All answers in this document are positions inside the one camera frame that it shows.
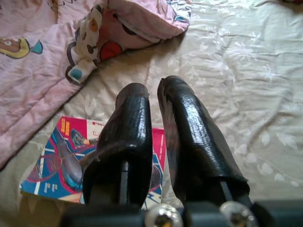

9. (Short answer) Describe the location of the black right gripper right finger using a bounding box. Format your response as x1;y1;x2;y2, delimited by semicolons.
157;75;250;204

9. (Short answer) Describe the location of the bed with beige floral sheet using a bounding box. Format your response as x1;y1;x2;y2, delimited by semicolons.
0;0;303;227

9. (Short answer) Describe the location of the pink cartoon print blanket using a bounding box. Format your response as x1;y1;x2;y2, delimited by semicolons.
0;0;192;170

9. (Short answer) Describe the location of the colourful comic magazine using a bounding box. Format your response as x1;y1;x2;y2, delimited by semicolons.
18;115;166;211

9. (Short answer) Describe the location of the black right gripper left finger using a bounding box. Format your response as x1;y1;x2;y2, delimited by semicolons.
82;82;153;206

